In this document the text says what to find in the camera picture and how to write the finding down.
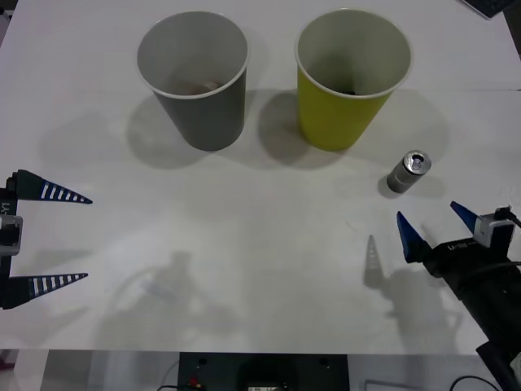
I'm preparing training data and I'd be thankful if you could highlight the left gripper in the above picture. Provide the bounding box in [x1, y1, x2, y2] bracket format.
[0, 169, 94, 311]

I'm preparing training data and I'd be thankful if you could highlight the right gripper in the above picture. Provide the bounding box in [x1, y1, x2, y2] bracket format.
[396, 200, 521, 305]

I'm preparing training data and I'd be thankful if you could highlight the silver drink can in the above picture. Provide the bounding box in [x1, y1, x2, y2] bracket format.
[385, 149, 432, 195]

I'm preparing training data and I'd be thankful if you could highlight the black robot base box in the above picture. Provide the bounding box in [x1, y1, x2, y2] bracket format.
[177, 353, 349, 391]

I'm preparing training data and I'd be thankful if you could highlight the yellow-green plastic waste bin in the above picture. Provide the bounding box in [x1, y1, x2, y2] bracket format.
[294, 8, 414, 152]

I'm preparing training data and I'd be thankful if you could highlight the grey plastic waste bin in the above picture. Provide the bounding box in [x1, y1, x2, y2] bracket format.
[136, 11, 250, 152]

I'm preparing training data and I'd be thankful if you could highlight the black floor cable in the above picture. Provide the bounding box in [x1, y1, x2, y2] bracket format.
[449, 374, 502, 391]

